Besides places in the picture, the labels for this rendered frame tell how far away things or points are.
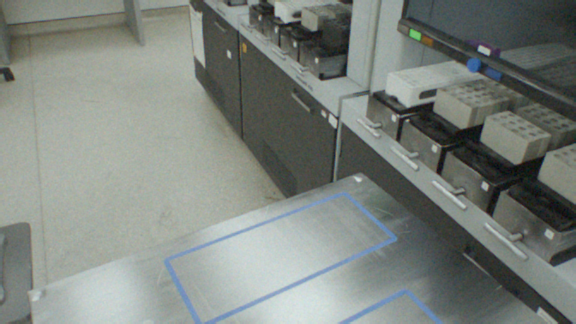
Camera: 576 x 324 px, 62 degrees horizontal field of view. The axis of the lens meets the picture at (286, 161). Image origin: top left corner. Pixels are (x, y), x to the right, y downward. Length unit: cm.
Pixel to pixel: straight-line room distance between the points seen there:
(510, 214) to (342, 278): 40
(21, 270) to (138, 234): 111
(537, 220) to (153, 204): 165
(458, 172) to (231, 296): 58
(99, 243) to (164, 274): 135
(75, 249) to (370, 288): 154
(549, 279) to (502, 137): 29
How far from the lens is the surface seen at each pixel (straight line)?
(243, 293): 71
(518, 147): 105
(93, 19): 456
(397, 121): 120
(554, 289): 100
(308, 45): 156
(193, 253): 77
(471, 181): 105
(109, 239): 209
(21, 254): 105
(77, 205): 232
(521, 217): 99
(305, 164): 174
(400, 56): 131
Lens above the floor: 136
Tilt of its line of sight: 34 degrees down
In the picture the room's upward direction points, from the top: 1 degrees clockwise
